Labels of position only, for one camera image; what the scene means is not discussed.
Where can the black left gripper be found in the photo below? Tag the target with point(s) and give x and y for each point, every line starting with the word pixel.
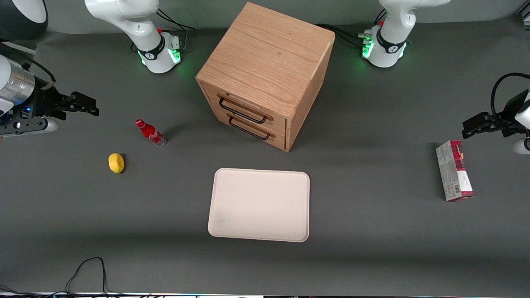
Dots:
pixel 510 112

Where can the yellow lemon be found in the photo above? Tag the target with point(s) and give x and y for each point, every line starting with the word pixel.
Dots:
pixel 116 163

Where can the wooden drawer cabinet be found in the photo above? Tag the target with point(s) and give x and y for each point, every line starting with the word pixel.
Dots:
pixel 269 54

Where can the aluminium frame rail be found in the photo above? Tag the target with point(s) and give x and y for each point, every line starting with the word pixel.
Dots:
pixel 526 17

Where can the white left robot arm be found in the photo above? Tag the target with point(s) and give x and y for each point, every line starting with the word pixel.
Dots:
pixel 393 41

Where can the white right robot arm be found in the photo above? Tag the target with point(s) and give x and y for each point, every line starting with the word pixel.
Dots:
pixel 124 12

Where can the grey and red carton box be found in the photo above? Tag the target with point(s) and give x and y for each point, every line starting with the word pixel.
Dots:
pixel 453 174

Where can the cream plastic tray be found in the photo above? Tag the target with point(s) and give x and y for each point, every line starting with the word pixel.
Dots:
pixel 258 205

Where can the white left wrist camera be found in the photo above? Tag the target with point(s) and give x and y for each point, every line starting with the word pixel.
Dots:
pixel 521 147

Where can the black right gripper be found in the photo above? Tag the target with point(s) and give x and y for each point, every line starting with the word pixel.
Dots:
pixel 42 100

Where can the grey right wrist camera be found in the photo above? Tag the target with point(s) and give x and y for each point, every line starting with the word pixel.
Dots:
pixel 25 126

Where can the red coke bottle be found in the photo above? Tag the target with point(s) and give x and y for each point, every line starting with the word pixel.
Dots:
pixel 151 133

